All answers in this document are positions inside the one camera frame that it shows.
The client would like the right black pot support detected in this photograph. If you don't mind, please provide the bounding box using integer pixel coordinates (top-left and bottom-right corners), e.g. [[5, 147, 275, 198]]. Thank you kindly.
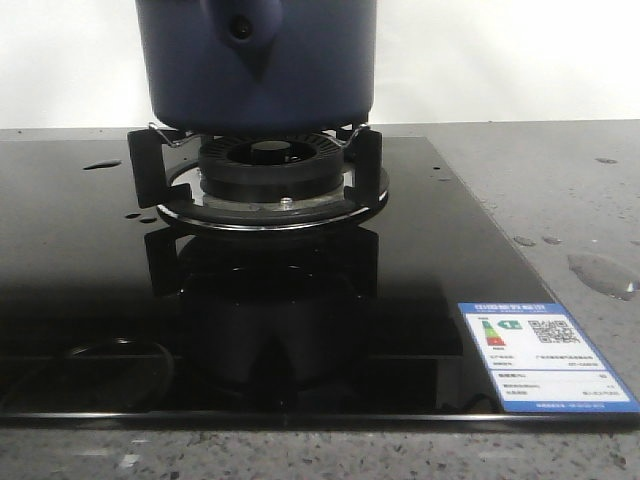
[[127, 124, 389, 232]]

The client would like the blue cooking pot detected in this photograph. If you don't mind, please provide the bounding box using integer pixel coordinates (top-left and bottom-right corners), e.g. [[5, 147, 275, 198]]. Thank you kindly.
[[135, 0, 377, 135]]

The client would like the right gas burner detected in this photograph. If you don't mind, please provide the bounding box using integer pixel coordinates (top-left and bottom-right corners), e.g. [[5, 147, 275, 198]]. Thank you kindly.
[[198, 134, 344, 203]]

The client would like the black glass gas cooktop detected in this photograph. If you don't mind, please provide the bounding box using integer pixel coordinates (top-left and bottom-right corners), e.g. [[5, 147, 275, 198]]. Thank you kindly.
[[1, 138, 639, 431]]

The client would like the blue energy label sticker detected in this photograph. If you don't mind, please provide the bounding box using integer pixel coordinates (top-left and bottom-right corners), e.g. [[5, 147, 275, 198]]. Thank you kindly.
[[458, 302, 639, 414]]

